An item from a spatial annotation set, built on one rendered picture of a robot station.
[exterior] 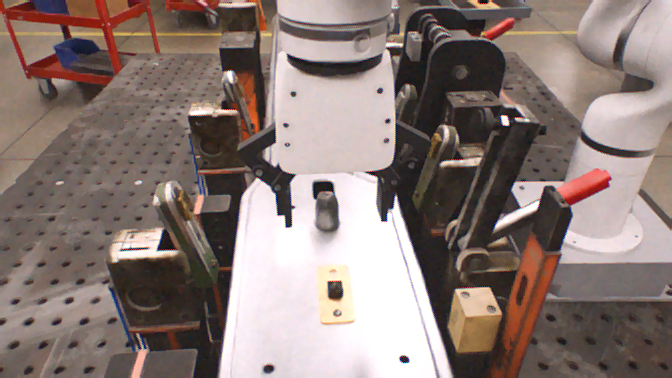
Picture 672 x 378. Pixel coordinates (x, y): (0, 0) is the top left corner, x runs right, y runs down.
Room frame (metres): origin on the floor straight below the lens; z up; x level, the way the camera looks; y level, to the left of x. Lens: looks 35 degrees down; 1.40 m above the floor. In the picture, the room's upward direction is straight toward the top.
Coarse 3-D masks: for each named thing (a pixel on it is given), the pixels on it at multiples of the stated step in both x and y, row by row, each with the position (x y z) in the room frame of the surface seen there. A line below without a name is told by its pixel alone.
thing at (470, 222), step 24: (480, 120) 0.37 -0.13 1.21; (504, 120) 0.38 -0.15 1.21; (528, 120) 0.37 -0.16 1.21; (504, 144) 0.37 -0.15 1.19; (528, 144) 0.37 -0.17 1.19; (480, 168) 0.39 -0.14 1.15; (504, 168) 0.36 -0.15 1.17; (480, 192) 0.39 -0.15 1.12; (504, 192) 0.37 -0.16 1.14; (480, 216) 0.36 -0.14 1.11; (456, 240) 0.39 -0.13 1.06; (480, 240) 0.36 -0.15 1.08; (456, 264) 0.37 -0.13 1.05
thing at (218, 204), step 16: (208, 208) 0.54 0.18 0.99; (224, 208) 0.54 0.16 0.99; (208, 224) 0.53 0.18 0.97; (224, 224) 0.53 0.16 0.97; (208, 240) 0.53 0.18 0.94; (224, 240) 0.53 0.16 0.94; (224, 256) 0.53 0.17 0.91; (224, 272) 0.54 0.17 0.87; (208, 288) 0.53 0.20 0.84; (224, 288) 0.54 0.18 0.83; (208, 304) 0.53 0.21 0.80; (224, 304) 0.53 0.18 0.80; (208, 320) 0.53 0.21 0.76
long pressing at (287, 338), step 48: (336, 192) 0.57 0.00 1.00; (240, 240) 0.46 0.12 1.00; (288, 240) 0.46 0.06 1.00; (336, 240) 0.46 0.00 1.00; (384, 240) 0.46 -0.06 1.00; (240, 288) 0.38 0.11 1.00; (288, 288) 0.38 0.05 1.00; (384, 288) 0.38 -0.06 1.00; (240, 336) 0.31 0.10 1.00; (288, 336) 0.31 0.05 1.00; (336, 336) 0.31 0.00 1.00; (384, 336) 0.31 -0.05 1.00; (432, 336) 0.31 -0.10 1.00
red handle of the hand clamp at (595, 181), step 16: (592, 176) 0.39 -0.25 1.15; (608, 176) 0.39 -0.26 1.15; (560, 192) 0.39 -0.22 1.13; (576, 192) 0.38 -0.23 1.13; (592, 192) 0.38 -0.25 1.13; (528, 208) 0.39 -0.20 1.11; (496, 224) 0.38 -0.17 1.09; (512, 224) 0.38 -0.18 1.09; (528, 224) 0.38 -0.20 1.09; (464, 240) 0.38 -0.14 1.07; (496, 240) 0.38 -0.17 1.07
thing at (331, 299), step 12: (324, 276) 0.39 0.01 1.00; (336, 276) 0.39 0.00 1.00; (348, 276) 0.39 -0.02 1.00; (324, 288) 0.38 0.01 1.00; (348, 288) 0.38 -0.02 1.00; (324, 300) 0.36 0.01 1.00; (336, 300) 0.36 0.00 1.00; (348, 300) 0.36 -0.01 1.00; (324, 312) 0.34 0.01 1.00; (348, 312) 0.34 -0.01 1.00; (324, 324) 0.33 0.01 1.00
